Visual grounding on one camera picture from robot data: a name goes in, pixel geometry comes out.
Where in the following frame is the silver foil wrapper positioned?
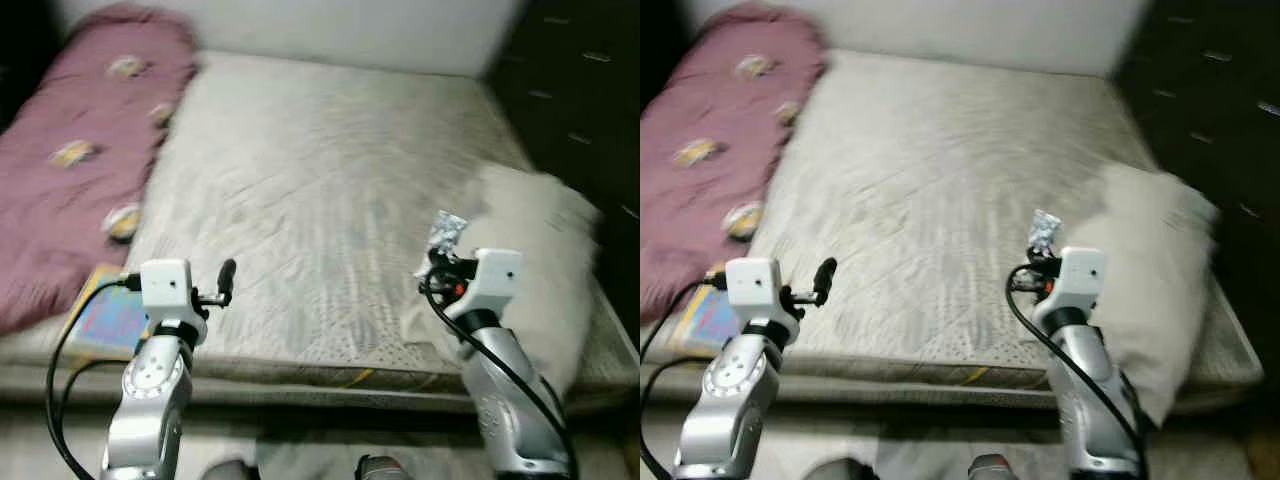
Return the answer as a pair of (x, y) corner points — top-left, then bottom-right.
(1027, 209), (1064, 255)
(427, 210), (469, 256)

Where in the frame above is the colourful children's board book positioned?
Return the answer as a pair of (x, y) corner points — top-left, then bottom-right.
(60, 262), (151, 361)
(665, 280), (746, 359)

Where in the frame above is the white pillow green tree print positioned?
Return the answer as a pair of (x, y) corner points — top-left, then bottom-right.
(400, 165), (604, 396)
(1065, 163), (1221, 426)

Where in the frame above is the grey quilted mattress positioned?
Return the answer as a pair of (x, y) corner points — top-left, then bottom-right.
(0, 50), (641, 386)
(640, 48), (1263, 389)

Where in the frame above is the grey bed base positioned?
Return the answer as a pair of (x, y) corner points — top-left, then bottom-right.
(0, 362), (606, 413)
(640, 362), (1263, 416)

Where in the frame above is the silver robot left leg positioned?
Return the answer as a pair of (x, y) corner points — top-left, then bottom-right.
(800, 457), (861, 480)
(200, 458), (259, 480)

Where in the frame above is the silver robot leg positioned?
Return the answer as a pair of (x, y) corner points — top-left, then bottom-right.
(800, 457), (861, 480)
(200, 458), (259, 480)
(965, 453), (1021, 480)
(355, 454), (413, 480)

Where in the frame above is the silver robot right leg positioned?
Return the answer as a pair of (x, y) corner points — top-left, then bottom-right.
(355, 454), (413, 480)
(965, 453), (1021, 480)

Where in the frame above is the mauve penguin print quilt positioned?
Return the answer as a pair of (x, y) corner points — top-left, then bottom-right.
(0, 5), (198, 336)
(640, 3), (829, 326)

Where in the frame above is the black tufted headboard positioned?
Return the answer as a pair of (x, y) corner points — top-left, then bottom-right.
(485, 0), (641, 266)
(1115, 0), (1280, 366)

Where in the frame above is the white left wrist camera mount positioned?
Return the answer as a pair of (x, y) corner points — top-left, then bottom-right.
(140, 258), (193, 313)
(725, 257), (782, 311)

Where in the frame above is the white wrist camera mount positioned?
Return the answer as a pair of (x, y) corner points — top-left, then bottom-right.
(1057, 246), (1108, 303)
(476, 248), (524, 306)
(725, 257), (782, 311)
(140, 258), (193, 313)

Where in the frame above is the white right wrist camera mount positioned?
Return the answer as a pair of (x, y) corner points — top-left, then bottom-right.
(476, 248), (524, 306)
(1057, 246), (1108, 303)

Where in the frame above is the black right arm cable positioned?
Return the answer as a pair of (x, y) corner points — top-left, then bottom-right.
(418, 270), (576, 473)
(1005, 262), (1149, 477)

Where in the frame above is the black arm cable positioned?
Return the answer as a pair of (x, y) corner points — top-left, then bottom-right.
(418, 270), (576, 473)
(640, 268), (731, 480)
(1005, 262), (1149, 477)
(45, 272), (146, 480)

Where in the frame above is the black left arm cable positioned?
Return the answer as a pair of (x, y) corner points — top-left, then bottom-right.
(640, 268), (731, 480)
(45, 272), (146, 480)

